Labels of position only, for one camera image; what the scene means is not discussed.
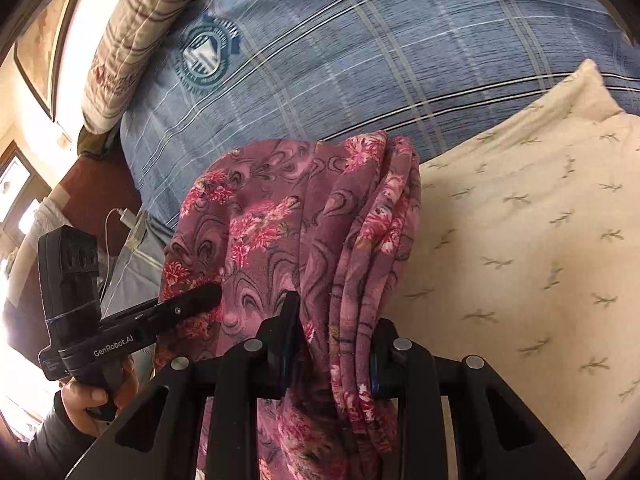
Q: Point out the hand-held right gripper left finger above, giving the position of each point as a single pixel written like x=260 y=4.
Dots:
x=287 y=350

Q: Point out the dark green cloth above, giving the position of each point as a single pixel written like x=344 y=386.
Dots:
x=97 y=140

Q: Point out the cream leaf-print bed sheet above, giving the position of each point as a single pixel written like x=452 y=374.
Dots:
x=525 y=235

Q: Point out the pink floral shirt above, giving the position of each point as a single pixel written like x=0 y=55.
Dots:
x=280 y=240

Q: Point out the white textured cloth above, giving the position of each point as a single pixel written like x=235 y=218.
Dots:
x=52 y=215

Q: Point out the beige striped pillow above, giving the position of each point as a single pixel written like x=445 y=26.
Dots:
x=130 y=50

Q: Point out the brown wooden window frame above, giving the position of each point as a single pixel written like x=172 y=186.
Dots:
x=15 y=185

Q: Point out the white charger plug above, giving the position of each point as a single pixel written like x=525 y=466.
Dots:
x=126 y=217

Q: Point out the framed wall picture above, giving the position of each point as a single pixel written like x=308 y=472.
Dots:
x=45 y=35

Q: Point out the person's left hand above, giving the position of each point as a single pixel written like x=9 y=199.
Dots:
x=127 y=385

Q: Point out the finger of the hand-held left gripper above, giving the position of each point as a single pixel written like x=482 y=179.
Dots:
x=180 y=305

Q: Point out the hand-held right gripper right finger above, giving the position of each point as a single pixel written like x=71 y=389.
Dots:
x=375 y=370

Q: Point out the brown wooden headboard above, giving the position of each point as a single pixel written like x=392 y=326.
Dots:
x=95 y=180

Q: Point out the blue plaid quilt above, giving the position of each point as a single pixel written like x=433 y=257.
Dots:
x=375 y=60

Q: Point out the grey star-print pillow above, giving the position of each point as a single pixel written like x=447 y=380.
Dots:
x=135 y=265

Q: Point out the person's left forearm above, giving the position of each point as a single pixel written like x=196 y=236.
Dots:
x=55 y=445

